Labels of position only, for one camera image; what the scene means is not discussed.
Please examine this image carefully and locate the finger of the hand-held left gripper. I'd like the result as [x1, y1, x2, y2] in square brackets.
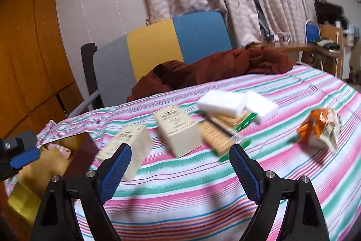
[0, 148, 40, 182]

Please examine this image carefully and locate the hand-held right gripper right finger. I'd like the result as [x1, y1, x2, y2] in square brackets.
[228, 143, 330, 241]

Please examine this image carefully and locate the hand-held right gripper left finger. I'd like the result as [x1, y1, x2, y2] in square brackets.
[30, 143, 133, 241]

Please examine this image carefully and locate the cream cardboard box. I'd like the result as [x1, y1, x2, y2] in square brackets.
[155, 105, 204, 158]
[96, 124, 153, 182]

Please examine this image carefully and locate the green cracker packet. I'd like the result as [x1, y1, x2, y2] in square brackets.
[206, 111, 258, 145]
[199, 121, 251, 164]

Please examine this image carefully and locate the white sponge block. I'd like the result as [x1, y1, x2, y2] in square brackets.
[197, 90, 248, 117]
[244, 91, 279, 124]

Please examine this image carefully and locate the orange snack bag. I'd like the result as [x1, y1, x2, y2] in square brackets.
[296, 108, 342, 152]

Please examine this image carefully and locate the pink green striped sheet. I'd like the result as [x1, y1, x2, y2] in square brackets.
[6, 63, 361, 241]

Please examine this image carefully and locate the grey chair armrest tube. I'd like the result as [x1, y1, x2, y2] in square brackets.
[66, 90, 100, 119]

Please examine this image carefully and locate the wooden wardrobe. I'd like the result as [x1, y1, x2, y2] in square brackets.
[0, 0, 83, 140]

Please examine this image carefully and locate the brown crumpled cloth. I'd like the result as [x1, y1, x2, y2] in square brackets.
[127, 45, 295, 102]

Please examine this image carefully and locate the wooden side table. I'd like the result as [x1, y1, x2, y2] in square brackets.
[262, 42, 342, 62]

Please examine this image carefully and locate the grey yellow blue chair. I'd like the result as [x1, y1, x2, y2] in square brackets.
[93, 11, 233, 109]

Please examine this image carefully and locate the white printed mug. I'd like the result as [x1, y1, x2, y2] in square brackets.
[275, 31, 292, 43]

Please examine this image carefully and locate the dark folded cloth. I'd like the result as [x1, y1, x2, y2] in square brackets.
[314, 38, 340, 50]

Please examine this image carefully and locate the blue metal chair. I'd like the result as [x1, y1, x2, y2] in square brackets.
[305, 19, 322, 45]

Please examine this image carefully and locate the black television screen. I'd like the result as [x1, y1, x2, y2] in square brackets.
[314, 0, 345, 27]

